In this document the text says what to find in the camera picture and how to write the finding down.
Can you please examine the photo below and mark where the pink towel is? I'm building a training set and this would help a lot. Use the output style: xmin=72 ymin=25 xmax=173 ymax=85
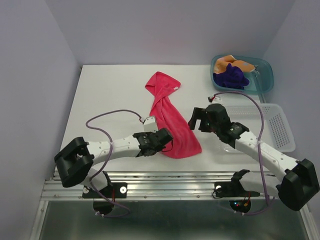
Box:
xmin=145 ymin=71 xmax=202 ymax=159

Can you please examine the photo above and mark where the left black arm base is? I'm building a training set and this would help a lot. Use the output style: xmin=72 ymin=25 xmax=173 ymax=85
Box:
xmin=82 ymin=171 xmax=131 ymax=218

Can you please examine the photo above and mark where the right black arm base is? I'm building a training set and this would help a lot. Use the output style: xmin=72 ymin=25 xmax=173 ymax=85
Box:
xmin=212 ymin=169 xmax=261 ymax=214

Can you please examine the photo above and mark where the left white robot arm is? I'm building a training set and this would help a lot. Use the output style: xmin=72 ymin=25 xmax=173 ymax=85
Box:
xmin=54 ymin=128 xmax=174 ymax=199

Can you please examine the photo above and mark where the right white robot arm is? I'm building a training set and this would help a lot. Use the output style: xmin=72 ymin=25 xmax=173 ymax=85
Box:
xmin=188 ymin=103 xmax=320 ymax=211

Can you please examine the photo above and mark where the purple towel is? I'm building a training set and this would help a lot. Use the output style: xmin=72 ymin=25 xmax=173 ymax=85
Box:
xmin=213 ymin=63 xmax=250 ymax=90

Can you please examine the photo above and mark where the orange towel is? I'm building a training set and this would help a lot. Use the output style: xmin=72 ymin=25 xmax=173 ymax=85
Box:
xmin=213 ymin=55 xmax=256 ymax=74

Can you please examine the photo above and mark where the blue plastic tub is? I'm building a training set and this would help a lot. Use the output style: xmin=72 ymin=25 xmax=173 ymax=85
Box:
xmin=210 ymin=54 xmax=274 ymax=95

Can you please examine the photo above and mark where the white perforated basket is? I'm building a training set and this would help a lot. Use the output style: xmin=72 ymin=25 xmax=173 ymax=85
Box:
xmin=225 ymin=103 xmax=296 ymax=153

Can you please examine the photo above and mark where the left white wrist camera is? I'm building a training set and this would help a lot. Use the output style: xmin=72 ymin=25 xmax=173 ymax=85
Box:
xmin=143 ymin=116 xmax=159 ymax=133

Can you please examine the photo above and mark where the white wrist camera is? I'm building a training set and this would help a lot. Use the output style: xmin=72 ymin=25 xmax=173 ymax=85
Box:
xmin=143 ymin=116 xmax=159 ymax=133
xmin=208 ymin=95 xmax=223 ymax=104

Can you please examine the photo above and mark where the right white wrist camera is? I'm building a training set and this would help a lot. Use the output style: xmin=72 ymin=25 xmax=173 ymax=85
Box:
xmin=208 ymin=95 xmax=223 ymax=104

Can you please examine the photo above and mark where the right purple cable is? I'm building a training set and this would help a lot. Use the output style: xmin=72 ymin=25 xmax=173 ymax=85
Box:
xmin=208 ymin=90 xmax=276 ymax=217

